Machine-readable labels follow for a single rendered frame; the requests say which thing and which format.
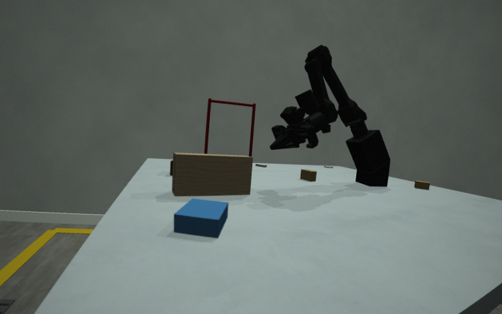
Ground small brown block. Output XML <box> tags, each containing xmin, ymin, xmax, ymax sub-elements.
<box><xmin>414</xmin><ymin>181</ymin><xmax>430</xmax><ymax>190</ymax></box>
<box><xmin>300</xmin><ymin>169</ymin><xmax>317</xmax><ymax>182</ymax></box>

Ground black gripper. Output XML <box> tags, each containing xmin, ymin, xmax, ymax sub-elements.
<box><xmin>270</xmin><ymin>117</ymin><xmax>319</xmax><ymax>150</ymax></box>

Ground blue box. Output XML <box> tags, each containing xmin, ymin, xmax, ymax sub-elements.
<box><xmin>174</xmin><ymin>199</ymin><xmax>228</xmax><ymax>238</ymax></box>

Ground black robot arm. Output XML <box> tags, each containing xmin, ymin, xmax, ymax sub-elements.
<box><xmin>280</xmin><ymin>45</ymin><xmax>371</xmax><ymax>140</ymax></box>

